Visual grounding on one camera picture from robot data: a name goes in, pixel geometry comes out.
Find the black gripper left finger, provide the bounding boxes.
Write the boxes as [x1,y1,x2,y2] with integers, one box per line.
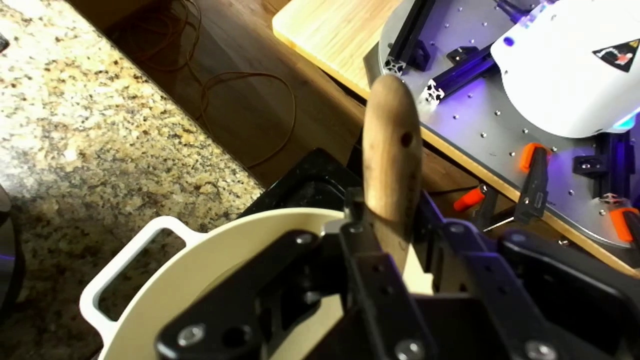
[153,215,436,360]

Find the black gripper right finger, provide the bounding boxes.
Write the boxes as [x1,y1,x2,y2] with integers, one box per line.
[416,187,640,360]

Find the wooden spoon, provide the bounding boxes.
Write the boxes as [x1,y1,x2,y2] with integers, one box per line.
[360,72,434,296]

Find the orange black bar clamp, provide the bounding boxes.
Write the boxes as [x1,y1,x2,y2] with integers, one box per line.
[483,139,552,231]
[452,183,498,227]
[608,203,640,247]

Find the black electric stove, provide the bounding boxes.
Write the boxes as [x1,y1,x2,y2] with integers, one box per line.
[242,146,356,215]

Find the black aluminium extrusion bar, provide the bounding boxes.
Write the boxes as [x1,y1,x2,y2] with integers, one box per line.
[422,45,496,107]
[383,0,439,75]

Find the light wooden table board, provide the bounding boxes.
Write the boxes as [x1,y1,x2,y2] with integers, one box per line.
[271,0,640,278]

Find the grey metal base plate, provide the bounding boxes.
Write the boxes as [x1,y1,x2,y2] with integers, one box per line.
[363,0,640,246]

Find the white two-handled pot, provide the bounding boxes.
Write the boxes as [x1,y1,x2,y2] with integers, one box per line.
[78,206,436,360]

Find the thin floor cable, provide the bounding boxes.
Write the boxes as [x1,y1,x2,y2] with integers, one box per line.
[199,70,300,169]
[118,0,205,81]

